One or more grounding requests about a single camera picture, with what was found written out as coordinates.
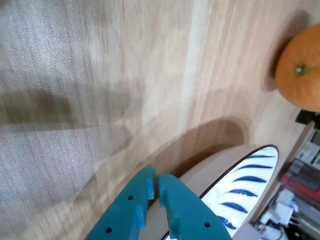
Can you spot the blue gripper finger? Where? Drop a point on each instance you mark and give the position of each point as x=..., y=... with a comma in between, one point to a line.
x=190, y=215
x=117, y=215

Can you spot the large round orange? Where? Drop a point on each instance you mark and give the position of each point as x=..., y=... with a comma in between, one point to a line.
x=302, y=82

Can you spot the white plate with blue leaves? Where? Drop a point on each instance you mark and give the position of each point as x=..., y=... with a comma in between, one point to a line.
x=265, y=175

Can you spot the white power adapter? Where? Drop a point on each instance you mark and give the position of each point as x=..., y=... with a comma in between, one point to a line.
x=282, y=213

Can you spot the red book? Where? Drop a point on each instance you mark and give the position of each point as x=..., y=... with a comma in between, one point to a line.
x=300, y=185

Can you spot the green white box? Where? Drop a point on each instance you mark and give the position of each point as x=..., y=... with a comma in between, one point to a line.
x=311, y=153

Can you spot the dark stand foot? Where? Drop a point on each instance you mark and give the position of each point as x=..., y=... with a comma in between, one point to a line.
x=303, y=116

